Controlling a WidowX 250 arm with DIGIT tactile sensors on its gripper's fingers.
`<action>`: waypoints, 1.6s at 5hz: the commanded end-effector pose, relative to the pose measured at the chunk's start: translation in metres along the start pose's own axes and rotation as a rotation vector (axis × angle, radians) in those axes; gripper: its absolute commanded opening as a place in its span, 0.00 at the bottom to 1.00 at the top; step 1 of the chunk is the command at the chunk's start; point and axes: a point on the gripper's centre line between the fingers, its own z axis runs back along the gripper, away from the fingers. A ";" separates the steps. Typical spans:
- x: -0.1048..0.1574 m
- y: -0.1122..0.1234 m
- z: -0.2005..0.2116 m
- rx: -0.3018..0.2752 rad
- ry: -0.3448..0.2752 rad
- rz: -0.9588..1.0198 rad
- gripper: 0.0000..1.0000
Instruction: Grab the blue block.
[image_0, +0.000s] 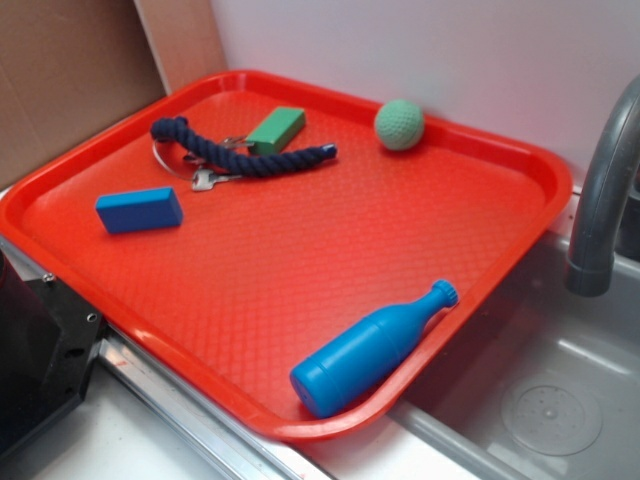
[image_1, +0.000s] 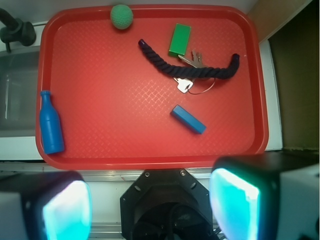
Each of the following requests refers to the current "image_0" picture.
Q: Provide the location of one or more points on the grey plastic sink basin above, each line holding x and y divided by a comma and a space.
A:
539, 383

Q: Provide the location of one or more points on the blue rectangular block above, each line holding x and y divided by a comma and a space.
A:
139, 210

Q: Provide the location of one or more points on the green dimpled ball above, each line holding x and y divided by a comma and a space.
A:
399, 125

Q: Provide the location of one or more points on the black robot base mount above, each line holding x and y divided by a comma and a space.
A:
50, 336

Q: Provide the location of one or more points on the blue plastic bottle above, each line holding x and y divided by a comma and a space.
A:
338, 373

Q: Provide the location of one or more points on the green rectangular block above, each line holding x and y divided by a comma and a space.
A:
276, 131

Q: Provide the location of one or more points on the grey sink faucet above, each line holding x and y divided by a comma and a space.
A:
607, 216

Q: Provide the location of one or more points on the red plastic tray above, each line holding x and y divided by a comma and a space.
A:
261, 273

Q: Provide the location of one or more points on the brown cardboard panel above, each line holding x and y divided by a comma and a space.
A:
71, 69

